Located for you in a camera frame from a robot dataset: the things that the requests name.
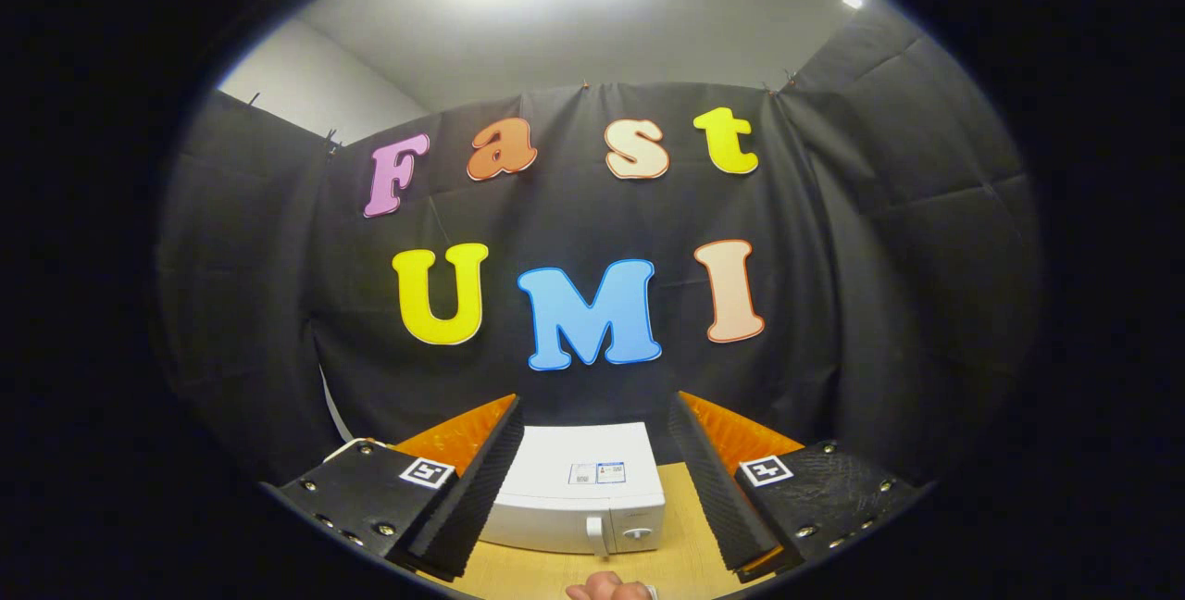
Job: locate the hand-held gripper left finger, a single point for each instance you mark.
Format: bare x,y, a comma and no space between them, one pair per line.
477,498

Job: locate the white microwave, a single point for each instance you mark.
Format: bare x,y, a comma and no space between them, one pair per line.
574,461

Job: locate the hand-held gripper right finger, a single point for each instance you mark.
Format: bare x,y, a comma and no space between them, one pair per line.
715,489

